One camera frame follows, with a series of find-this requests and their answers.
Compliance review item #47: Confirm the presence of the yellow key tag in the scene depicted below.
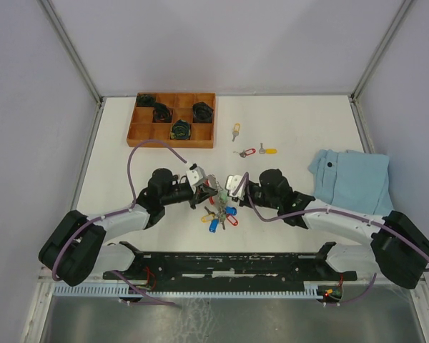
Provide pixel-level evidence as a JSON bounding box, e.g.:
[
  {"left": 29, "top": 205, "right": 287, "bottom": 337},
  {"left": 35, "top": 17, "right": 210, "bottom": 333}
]
[{"left": 201, "top": 214, "right": 216, "bottom": 222}]

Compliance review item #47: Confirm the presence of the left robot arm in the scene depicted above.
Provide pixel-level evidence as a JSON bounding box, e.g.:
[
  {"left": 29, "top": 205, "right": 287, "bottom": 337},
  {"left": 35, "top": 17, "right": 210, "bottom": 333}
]
[{"left": 38, "top": 166, "right": 218, "bottom": 287}]

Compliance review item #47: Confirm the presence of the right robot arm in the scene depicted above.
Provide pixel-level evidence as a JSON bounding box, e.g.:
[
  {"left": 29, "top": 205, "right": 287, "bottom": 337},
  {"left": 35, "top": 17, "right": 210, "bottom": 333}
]
[{"left": 225, "top": 169, "right": 429, "bottom": 289}]

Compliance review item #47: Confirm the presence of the yellow tag key right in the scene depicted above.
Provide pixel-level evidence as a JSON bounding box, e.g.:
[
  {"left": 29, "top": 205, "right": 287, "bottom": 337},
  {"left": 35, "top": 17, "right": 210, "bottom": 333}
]
[{"left": 259, "top": 143, "right": 277, "bottom": 154}]

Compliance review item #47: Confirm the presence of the wooden compartment tray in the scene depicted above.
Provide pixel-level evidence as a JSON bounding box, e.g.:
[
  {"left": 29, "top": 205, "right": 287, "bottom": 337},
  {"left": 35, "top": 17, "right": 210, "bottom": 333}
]
[{"left": 127, "top": 92, "right": 216, "bottom": 149}]

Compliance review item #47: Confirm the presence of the yellow tag key upper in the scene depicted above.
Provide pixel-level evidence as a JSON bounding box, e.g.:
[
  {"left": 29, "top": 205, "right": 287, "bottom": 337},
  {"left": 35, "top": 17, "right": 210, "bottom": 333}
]
[{"left": 232, "top": 123, "right": 241, "bottom": 142}]

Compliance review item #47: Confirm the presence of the light blue cloth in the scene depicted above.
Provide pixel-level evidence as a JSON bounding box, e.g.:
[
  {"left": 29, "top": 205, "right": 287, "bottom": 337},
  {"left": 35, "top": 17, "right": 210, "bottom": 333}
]
[{"left": 308, "top": 149, "right": 393, "bottom": 216}]

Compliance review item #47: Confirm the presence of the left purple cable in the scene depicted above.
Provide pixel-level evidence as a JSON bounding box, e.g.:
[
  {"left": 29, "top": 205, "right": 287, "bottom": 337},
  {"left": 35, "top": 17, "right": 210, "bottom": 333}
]
[{"left": 51, "top": 139, "right": 196, "bottom": 307}]

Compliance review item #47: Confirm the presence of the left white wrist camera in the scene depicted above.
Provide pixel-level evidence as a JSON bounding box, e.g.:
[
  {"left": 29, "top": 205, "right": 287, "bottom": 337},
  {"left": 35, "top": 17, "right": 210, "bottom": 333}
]
[{"left": 185, "top": 162, "right": 207, "bottom": 187}]

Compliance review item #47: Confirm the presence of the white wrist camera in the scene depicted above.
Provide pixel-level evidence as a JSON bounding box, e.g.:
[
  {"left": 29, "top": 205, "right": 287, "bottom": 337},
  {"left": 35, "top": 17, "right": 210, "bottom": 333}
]
[
  {"left": 185, "top": 162, "right": 207, "bottom": 187},
  {"left": 225, "top": 172, "right": 249, "bottom": 199}
]

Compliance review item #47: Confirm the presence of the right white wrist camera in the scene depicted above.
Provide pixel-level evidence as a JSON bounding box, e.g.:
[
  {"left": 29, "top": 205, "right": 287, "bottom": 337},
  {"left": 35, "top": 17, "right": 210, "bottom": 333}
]
[{"left": 225, "top": 172, "right": 249, "bottom": 199}]

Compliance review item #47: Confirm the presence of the black yellow cable coil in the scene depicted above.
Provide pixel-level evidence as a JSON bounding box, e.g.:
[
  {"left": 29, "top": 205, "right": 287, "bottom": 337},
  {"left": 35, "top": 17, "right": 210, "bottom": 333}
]
[{"left": 169, "top": 119, "right": 193, "bottom": 141}]

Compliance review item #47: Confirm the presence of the black cable coil right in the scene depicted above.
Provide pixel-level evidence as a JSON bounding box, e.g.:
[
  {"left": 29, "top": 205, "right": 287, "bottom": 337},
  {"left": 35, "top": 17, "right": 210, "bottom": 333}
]
[{"left": 192, "top": 101, "right": 215, "bottom": 124}]

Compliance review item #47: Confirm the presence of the black cable coil top-left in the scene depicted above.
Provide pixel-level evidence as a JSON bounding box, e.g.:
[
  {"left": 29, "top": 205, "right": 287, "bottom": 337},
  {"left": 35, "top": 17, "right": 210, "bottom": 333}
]
[{"left": 135, "top": 93, "right": 157, "bottom": 108}]

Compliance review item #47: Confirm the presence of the white cable duct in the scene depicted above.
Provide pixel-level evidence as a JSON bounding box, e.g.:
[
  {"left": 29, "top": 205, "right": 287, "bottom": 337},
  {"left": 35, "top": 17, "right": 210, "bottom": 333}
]
[{"left": 52, "top": 280, "right": 326, "bottom": 299}]

